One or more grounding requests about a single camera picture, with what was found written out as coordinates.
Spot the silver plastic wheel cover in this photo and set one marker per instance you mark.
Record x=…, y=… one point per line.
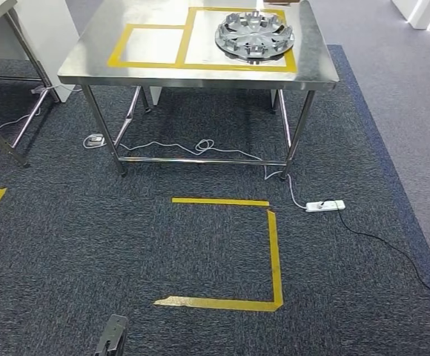
x=253, y=37

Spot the yellow tape on workbench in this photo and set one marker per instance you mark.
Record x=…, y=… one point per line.
x=183, y=44

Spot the stainless steel workbench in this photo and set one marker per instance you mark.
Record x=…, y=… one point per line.
x=89, y=64

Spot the white power strip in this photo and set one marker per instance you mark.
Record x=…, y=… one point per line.
x=325, y=206

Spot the white desk panel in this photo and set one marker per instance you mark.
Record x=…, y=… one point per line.
x=51, y=39

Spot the stainless steel table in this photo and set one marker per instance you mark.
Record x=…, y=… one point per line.
x=0, y=142

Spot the white lit plinth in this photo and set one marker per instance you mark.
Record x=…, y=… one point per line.
x=422, y=12

